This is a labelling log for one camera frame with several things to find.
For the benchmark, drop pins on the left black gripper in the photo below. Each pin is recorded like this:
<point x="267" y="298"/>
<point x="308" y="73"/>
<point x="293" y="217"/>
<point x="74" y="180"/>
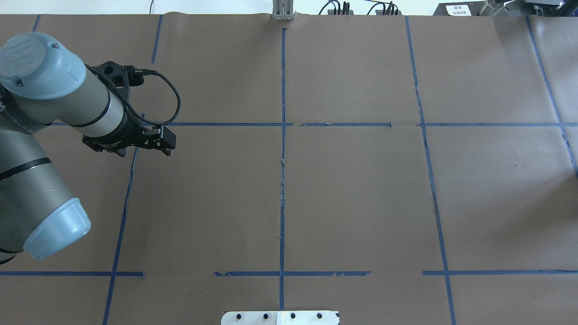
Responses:
<point x="128" y="135"/>

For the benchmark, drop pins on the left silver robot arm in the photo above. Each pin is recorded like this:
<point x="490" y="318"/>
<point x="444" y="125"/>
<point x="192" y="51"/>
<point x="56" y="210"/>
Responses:
<point x="43" y="82"/>

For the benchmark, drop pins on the black power strip left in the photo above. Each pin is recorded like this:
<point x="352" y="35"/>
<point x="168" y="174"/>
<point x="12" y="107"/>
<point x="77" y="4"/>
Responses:
<point x="336" y="8"/>

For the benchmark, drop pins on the black power strip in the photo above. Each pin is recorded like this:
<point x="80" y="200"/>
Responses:
<point x="384" y="8"/>
<point x="336" y="8"/>

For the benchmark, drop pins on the brown paper table mat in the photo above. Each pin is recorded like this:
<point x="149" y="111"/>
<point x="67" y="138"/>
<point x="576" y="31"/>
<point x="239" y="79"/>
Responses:
<point x="397" y="170"/>

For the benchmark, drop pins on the black power strip right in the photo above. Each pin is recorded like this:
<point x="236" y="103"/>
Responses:
<point x="384" y="8"/>

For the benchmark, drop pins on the dark box with label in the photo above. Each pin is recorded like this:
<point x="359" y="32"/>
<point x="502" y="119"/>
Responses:
<point x="459" y="9"/>

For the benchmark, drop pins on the grey aluminium frame post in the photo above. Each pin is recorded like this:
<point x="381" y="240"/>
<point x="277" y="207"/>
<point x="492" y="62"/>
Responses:
<point x="283" y="10"/>

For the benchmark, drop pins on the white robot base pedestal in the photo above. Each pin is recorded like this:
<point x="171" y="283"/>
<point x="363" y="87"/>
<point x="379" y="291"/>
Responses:
<point x="299" y="317"/>

